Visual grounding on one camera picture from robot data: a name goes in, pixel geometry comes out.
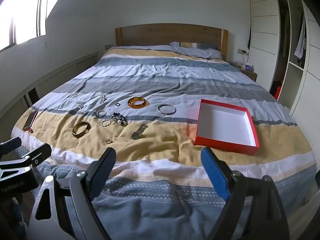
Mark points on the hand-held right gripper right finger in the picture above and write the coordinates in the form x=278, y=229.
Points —
x=215, y=175

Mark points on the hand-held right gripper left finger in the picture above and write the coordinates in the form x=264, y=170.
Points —
x=100, y=175

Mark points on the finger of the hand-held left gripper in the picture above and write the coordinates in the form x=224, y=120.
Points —
x=11, y=145
x=37, y=153

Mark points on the dark bangle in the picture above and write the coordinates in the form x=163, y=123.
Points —
x=76, y=132

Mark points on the red shallow box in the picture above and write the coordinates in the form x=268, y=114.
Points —
x=225, y=122

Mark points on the silver wristwatch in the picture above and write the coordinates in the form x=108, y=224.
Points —
x=136, y=135

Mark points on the amber bangle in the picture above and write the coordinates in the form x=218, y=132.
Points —
x=143, y=104

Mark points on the silver bangle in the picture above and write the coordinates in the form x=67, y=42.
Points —
x=159, y=109

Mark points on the red bag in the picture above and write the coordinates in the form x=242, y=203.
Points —
x=278, y=91

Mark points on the wooden nightstand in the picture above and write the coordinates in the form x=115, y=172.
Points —
x=250, y=75

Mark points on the purple tissue box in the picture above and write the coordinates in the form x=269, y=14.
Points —
x=248, y=67

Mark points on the window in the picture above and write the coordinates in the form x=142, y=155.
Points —
x=25, y=25

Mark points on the striped pillow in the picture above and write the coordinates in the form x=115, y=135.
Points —
x=200, y=52

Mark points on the white wardrobe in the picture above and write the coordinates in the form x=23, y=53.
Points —
x=262, y=42

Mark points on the wooden headboard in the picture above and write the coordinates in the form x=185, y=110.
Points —
x=162, y=35

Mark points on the hanging striped shirt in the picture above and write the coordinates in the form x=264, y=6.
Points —
x=300, y=42

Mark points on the low white wall cabinet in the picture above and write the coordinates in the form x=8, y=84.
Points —
x=50, y=77

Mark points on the wall socket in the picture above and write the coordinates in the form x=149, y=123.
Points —
x=242, y=51

